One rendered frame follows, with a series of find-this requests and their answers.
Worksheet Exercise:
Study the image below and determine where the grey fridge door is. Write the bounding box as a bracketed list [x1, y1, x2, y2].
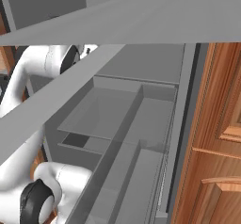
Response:
[0, 0, 241, 224]

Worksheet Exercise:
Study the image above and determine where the wooden cabinet door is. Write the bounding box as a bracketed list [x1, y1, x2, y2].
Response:
[216, 42, 241, 145]
[189, 175, 241, 224]

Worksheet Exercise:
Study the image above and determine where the grey fridge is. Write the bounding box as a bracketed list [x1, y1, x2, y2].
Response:
[0, 0, 88, 33]

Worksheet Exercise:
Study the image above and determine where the tall wooden cabinet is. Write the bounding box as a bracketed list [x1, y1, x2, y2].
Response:
[170, 42, 241, 224]

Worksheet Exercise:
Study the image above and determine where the wooden cabinet run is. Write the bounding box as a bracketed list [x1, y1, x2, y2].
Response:
[0, 13, 17, 75]

